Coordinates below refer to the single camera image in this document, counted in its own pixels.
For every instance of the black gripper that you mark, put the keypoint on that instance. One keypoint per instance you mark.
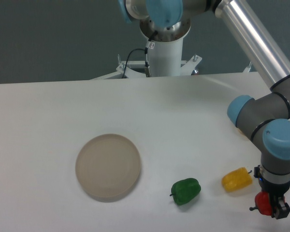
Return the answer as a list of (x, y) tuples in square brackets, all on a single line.
[(277, 185)]

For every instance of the red toy bell pepper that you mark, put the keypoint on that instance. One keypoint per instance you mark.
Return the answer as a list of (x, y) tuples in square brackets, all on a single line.
[(262, 204)]

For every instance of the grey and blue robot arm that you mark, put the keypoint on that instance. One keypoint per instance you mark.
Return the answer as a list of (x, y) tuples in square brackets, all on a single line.
[(265, 121)]

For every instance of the yellow toy bell pepper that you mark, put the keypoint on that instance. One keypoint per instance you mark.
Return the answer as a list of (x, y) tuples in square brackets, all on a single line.
[(236, 180)]

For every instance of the green toy bell pepper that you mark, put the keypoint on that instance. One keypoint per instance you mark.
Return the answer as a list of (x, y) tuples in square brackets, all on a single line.
[(185, 190)]

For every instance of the beige round plate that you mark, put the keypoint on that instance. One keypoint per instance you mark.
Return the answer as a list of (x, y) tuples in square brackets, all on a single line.
[(107, 167)]

